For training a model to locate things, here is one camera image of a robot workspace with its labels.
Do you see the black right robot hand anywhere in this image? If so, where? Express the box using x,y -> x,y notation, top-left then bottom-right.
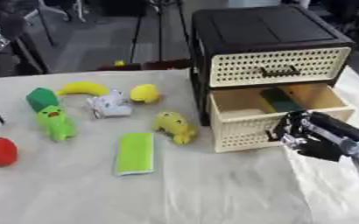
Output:
265,109 -> 359,163

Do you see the pale open drawer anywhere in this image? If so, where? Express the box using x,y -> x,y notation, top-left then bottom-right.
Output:
207,82 -> 357,154

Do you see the pale closed drawer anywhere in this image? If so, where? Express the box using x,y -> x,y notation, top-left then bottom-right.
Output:
208,46 -> 353,88

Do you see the dark green block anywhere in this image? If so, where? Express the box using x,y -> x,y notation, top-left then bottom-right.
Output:
259,87 -> 306,114

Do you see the black cabinet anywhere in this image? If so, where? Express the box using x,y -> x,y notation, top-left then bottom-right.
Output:
188,4 -> 356,127

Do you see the yellow soft toy animal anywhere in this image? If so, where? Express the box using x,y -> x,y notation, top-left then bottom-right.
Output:
151,110 -> 198,144

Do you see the yellow toy lemon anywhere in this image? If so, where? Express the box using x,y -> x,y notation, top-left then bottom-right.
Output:
129,83 -> 161,104

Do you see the light green flat sponge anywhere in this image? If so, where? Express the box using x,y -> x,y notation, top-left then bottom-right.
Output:
113,132 -> 155,177

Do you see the black tripod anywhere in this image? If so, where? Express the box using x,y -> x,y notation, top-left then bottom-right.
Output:
129,0 -> 194,64

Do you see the white crumpled packet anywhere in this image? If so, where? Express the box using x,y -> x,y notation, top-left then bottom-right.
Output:
86,88 -> 134,120

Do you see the yellow toy banana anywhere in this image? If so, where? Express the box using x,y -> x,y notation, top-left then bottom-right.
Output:
55,81 -> 111,97

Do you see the green soft toy animal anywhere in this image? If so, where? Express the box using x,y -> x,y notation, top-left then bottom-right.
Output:
35,105 -> 79,143

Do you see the green house-shaped block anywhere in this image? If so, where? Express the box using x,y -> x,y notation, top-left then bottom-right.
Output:
25,87 -> 60,113

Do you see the red round toy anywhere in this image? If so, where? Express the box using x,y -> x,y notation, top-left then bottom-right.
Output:
0,136 -> 20,168

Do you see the person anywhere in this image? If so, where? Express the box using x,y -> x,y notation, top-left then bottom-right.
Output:
0,0 -> 51,79

